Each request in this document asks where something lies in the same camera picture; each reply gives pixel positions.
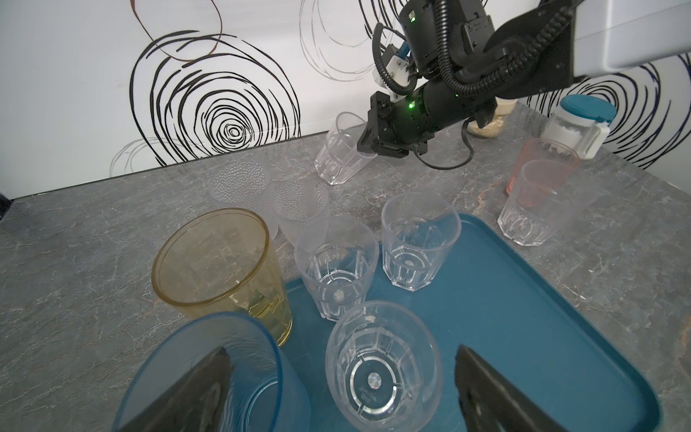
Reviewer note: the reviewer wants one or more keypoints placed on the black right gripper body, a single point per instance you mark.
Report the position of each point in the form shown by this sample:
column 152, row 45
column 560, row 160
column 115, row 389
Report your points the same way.
column 459, row 62

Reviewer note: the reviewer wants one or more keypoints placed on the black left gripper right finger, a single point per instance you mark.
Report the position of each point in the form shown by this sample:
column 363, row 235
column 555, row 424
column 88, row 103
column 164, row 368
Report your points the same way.
column 490, row 402

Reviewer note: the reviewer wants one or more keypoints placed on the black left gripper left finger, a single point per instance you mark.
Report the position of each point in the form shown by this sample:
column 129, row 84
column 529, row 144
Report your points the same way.
column 194, row 403

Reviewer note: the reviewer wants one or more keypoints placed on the light blue plastic cup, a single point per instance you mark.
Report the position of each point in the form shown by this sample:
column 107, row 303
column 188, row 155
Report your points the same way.
column 265, row 392

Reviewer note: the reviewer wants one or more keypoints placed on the teal plastic tray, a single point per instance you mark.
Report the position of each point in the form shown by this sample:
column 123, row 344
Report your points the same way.
column 486, row 297

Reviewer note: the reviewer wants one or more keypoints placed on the clear faceted glass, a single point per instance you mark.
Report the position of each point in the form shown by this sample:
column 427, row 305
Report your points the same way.
column 337, row 257
column 384, row 368
column 419, row 230
column 339, row 159
column 546, row 196

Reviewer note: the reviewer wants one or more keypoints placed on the yellow transparent cup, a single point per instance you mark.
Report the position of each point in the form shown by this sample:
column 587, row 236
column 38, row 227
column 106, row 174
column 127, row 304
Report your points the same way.
column 224, row 260

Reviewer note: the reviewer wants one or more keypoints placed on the frosted dotted plastic cup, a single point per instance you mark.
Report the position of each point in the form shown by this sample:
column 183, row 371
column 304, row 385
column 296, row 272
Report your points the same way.
column 247, row 184

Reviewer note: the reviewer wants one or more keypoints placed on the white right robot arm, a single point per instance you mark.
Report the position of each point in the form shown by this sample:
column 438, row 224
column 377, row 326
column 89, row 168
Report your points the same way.
column 583, row 39

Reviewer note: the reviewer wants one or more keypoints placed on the white mug teal lid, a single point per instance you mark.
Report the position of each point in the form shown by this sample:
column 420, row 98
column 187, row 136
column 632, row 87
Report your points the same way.
column 581, row 123

